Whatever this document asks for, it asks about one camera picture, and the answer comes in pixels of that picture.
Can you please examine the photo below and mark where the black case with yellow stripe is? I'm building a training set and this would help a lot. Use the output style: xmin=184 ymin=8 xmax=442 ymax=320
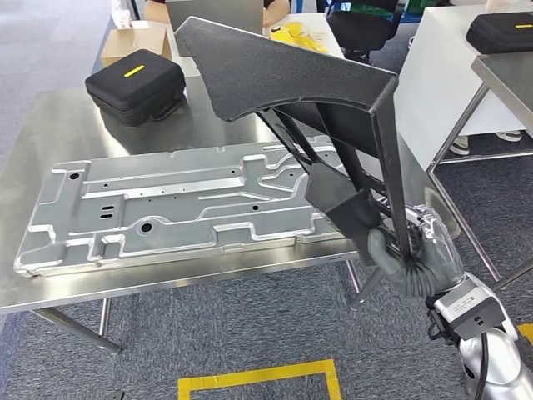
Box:
xmin=465 ymin=12 xmax=533 ymax=55
xmin=84 ymin=48 xmax=187 ymax=128

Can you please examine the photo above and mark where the white office desk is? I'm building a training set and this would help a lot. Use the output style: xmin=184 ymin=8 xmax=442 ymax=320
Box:
xmin=168 ymin=12 xmax=346 ymax=78

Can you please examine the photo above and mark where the stamped grey metal plate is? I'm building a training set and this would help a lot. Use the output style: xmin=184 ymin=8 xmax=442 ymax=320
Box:
xmin=14 ymin=135 xmax=392 ymax=278

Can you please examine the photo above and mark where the brown cardboard box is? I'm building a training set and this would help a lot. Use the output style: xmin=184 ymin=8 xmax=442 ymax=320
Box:
xmin=100 ymin=21 xmax=173 ymax=68

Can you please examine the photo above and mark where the stainless steel workbench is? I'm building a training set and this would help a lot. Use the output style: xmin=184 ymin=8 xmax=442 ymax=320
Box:
xmin=0 ymin=74 xmax=461 ymax=354

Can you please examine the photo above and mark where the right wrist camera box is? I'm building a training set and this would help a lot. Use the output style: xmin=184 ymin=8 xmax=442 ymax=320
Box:
xmin=424 ymin=277 xmax=507 ymax=346

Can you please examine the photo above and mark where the black office chair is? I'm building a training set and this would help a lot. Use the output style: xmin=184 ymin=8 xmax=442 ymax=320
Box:
xmin=326 ymin=0 xmax=403 ymax=64

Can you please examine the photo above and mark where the white panel desk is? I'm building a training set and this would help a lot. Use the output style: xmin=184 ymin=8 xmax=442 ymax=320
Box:
xmin=393 ymin=4 xmax=533 ymax=173

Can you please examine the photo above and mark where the yellow fabric item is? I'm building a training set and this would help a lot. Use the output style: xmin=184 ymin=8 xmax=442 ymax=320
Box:
xmin=270 ymin=22 xmax=329 ymax=55

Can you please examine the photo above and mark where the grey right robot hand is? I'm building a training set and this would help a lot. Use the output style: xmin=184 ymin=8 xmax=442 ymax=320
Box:
xmin=367 ymin=202 xmax=464 ymax=299

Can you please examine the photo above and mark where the black plastic panel part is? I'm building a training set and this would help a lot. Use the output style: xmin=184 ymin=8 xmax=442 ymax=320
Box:
xmin=173 ymin=15 xmax=413 ymax=265

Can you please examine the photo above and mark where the clear plastic bottle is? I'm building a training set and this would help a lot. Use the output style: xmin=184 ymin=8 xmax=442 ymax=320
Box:
xmin=111 ymin=0 xmax=133 ymax=30

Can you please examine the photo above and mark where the grey laptop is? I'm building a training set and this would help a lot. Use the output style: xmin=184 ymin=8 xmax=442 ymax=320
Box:
xmin=164 ymin=0 xmax=264 ymax=34

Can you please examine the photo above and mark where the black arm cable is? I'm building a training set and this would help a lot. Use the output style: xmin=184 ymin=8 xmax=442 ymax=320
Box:
xmin=474 ymin=331 xmax=489 ymax=400

